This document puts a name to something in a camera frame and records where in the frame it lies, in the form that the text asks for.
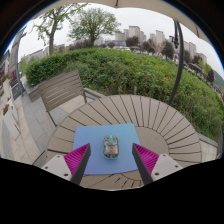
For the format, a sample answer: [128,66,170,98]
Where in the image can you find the distant high-rise buildings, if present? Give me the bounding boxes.
[114,25,208,64]

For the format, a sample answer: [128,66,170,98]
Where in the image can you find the round leafy tree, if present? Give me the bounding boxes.
[68,7,122,48]

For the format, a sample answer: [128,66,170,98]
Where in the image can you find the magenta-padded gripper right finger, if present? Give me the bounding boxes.
[131,143,184,186]

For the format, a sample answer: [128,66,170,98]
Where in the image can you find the green hedge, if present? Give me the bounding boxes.
[24,47,224,141]

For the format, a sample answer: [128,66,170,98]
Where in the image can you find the grey slatted outdoor chair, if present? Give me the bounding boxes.
[37,69,88,127]

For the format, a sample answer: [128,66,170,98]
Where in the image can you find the dark curved parasol pole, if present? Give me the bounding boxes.
[167,19,185,107]

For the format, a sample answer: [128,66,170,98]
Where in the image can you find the blue mouse pad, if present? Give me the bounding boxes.
[72,122,143,176]

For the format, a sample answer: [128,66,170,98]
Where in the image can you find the bare-trunked leaning tree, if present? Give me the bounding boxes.
[33,3,88,56]

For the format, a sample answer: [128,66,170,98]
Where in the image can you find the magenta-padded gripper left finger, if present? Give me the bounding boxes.
[41,143,93,186]

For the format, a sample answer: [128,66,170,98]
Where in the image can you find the transparent green computer mouse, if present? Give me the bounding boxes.
[102,134,120,160]

